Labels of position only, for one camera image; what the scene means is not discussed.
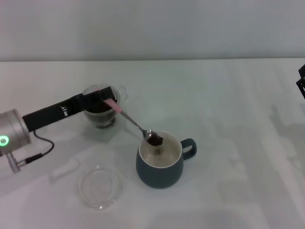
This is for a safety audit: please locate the empty clear glass saucer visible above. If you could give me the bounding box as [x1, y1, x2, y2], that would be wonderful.
[77, 165, 125, 211]

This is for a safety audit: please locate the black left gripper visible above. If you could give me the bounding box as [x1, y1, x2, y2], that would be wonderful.
[22, 86, 118, 132]

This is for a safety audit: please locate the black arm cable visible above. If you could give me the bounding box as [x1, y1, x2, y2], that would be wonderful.
[25, 130, 55, 164]

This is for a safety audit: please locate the dark teal ceramic mug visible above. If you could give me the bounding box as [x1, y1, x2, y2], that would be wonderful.
[135, 130, 198, 189]

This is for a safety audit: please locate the small scooped coffee bean portion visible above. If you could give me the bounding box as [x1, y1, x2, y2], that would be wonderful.
[147, 134, 165, 146]

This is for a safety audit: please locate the clear glass saucer with beans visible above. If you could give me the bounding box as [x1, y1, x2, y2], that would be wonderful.
[78, 102, 129, 142]

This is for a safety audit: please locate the double-walled glass cup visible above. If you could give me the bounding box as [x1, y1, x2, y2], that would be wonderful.
[82, 83, 128, 125]

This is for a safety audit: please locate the pink-handled metal spoon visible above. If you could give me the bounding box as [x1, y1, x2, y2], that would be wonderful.
[95, 87, 165, 146]

